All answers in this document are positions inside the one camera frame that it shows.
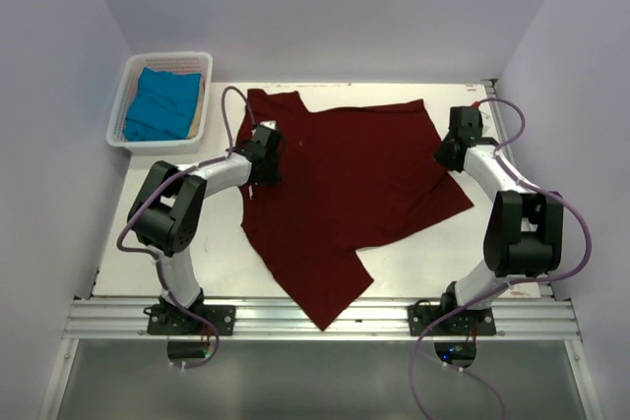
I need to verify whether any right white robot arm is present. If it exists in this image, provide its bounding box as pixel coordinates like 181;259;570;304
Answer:
434;105;564;334

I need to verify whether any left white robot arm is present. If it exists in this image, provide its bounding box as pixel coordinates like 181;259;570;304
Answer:
116;121;286;334

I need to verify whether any blue t shirt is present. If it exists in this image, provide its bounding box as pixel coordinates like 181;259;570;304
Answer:
123;67;205;142

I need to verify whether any white plastic basket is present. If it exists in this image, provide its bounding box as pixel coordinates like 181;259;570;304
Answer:
105;51;213;155

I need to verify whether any dark red t shirt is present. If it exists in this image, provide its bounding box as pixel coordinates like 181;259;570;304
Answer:
240;89;473;330

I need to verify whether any aluminium mounting rail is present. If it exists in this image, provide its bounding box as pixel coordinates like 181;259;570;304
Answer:
62;297;581;341

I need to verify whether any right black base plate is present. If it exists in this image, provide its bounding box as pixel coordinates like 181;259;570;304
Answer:
407;300;497;336

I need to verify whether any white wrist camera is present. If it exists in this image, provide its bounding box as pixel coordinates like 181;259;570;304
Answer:
472;101;494;137
260;120;277;130

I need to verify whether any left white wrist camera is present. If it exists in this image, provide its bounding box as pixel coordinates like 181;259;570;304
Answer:
260;120;277;130

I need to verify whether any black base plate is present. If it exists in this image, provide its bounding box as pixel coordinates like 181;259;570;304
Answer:
143;303;236;336
407;300;497;336

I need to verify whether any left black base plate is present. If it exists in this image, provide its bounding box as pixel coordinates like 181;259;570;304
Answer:
143;303;236;336

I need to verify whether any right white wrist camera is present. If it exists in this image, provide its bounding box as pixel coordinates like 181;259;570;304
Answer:
472;101;494;137

